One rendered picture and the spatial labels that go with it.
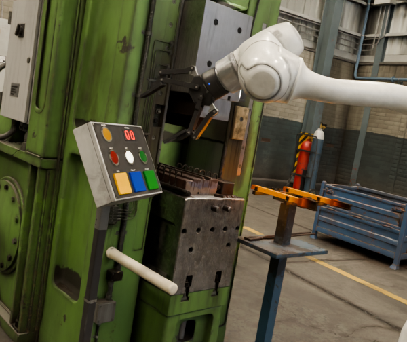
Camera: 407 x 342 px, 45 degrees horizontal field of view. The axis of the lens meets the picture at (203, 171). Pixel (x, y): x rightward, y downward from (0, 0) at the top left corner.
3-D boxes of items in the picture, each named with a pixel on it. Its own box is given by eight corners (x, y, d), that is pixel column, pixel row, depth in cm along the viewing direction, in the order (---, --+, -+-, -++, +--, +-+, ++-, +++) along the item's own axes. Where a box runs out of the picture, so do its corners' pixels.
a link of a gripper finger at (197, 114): (203, 93, 127) (208, 94, 127) (190, 133, 130) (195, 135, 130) (199, 92, 124) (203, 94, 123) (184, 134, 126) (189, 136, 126)
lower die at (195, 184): (216, 195, 234) (218, 178, 233) (183, 195, 221) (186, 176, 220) (162, 177, 265) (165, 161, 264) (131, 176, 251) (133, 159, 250)
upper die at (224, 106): (228, 121, 230) (231, 101, 229) (196, 116, 217) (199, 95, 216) (173, 112, 261) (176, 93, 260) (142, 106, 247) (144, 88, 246)
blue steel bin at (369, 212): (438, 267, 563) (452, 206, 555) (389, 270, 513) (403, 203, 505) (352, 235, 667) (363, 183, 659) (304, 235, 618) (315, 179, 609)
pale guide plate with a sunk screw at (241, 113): (244, 140, 257) (249, 108, 256) (232, 138, 251) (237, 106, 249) (241, 140, 259) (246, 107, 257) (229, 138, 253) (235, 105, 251)
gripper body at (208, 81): (234, 94, 127) (203, 111, 130) (219, 65, 127) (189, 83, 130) (226, 93, 120) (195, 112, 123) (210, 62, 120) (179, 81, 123)
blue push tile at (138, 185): (146, 190, 180) (140, 170, 181) (136, 191, 173) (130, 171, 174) (143, 191, 181) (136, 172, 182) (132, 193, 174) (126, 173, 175)
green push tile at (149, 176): (159, 187, 190) (153, 169, 190) (150, 189, 183) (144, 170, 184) (155, 189, 190) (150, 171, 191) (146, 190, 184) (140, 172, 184)
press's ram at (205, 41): (251, 105, 238) (265, 21, 234) (191, 93, 212) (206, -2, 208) (195, 98, 269) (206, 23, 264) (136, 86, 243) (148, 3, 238)
